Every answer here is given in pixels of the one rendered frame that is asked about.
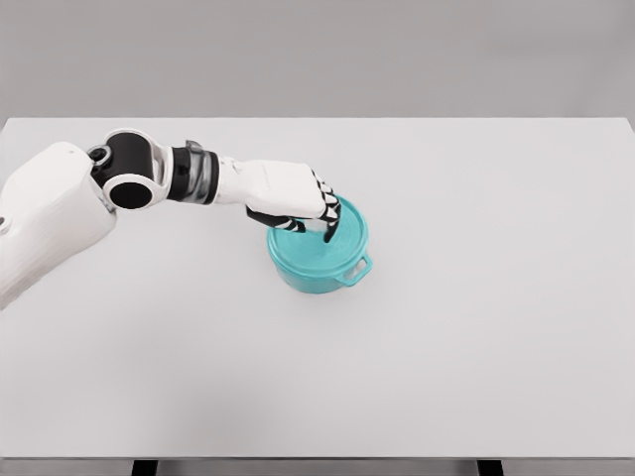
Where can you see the teal pot lid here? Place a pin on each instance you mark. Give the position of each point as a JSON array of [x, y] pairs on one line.
[[307, 250]]

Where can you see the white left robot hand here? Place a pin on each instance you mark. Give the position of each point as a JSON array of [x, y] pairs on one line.
[[285, 186]]

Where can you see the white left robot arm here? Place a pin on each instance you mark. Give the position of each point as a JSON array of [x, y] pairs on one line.
[[54, 208]]

